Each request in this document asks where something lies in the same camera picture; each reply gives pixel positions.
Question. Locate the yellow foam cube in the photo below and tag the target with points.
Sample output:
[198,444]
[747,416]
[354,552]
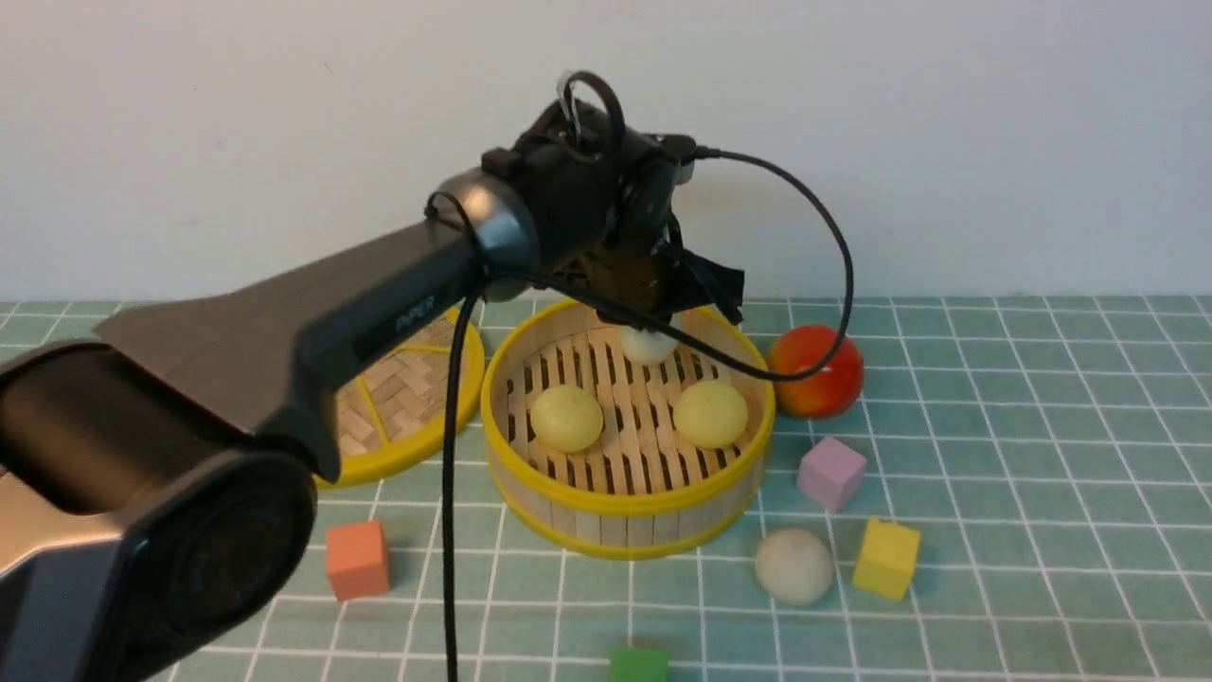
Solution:
[887,560]

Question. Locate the red orange pomegranate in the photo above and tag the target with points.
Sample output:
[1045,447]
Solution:
[824,395]

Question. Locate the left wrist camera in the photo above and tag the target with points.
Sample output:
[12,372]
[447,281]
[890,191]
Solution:
[680,150]

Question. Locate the green foam cube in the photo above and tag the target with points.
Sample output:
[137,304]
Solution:
[638,664]

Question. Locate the yellow-green bun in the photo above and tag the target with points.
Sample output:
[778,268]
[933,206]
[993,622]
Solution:
[567,419]
[710,414]

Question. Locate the orange foam cube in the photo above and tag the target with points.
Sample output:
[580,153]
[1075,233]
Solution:
[357,560]

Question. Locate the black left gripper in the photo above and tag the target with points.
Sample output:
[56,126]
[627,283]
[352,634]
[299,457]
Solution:
[657,275]

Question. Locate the pink foam cube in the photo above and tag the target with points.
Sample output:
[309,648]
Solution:
[831,473]

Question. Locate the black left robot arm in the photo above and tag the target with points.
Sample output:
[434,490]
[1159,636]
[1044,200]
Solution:
[159,478]

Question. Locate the white bun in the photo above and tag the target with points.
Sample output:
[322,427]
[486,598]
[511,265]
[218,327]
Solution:
[646,347]
[793,566]

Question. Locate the woven bamboo steamer lid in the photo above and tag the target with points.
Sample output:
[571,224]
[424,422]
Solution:
[392,416]

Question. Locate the bamboo steamer tray yellow rim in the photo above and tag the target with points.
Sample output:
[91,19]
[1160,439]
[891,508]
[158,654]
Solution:
[640,491]

